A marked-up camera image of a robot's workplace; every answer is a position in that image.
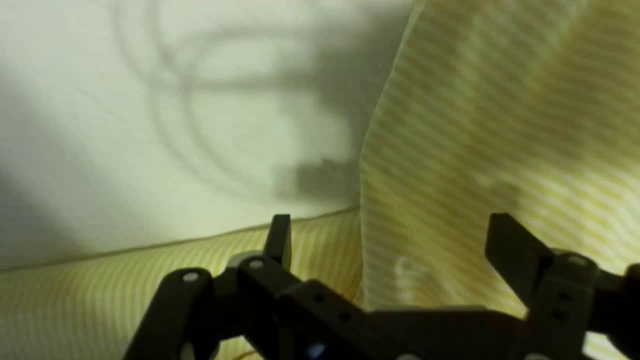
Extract yellow blanket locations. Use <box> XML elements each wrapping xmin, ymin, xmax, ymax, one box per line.
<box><xmin>0</xmin><ymin>0</ymin><xmax>640</xmax><ymax>360</ymax></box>

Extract white bed mattress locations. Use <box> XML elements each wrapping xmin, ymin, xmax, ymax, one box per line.
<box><xmin>0</xmin><ymin>0</ymin><xmax>418</xmax><ymax>271</ymax></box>

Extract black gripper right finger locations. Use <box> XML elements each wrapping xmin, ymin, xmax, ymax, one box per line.
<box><xmin>484</xmin><ymin>211</ymin><xmax>640</xmax><ymax>360</ymax></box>

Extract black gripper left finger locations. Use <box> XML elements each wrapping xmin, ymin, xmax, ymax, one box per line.
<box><xmin>122</xmin><ymin>211</ymin><xmax>299</xmax><ymax>360</ymax></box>

